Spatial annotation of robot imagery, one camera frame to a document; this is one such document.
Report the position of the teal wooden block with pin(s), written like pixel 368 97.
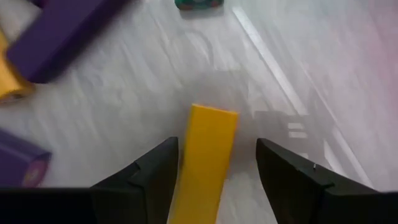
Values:
pixel 199 3

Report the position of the white plastic table sheet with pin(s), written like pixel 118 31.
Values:
pixel 124 109

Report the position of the purple wooden block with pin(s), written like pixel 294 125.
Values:
pixel 15 158
pixel 56 37

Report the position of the yellow wooden block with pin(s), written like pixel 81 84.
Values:
pixel 208 149
pixel 7 77

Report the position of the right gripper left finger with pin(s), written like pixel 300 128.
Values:
pixel 149 186

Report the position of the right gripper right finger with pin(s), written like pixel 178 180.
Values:
pixel 295 193

